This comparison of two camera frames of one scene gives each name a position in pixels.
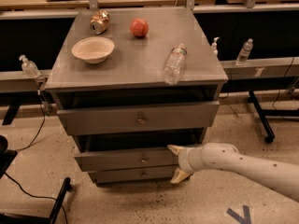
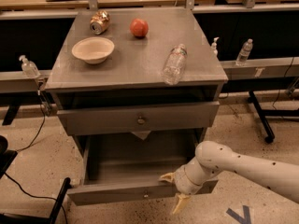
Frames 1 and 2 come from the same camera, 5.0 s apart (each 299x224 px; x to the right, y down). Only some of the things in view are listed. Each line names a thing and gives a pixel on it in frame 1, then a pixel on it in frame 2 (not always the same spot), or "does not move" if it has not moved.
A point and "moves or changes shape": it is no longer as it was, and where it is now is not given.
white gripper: x=184 y=161 to x=181 y=181
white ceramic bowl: x=92 y=49 does not move
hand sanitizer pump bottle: x=28 y=67 does not move
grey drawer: x=162 y=158 moves or changes shape
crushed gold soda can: x=99 y=21 does not move
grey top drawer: x=163 y=118 does not move
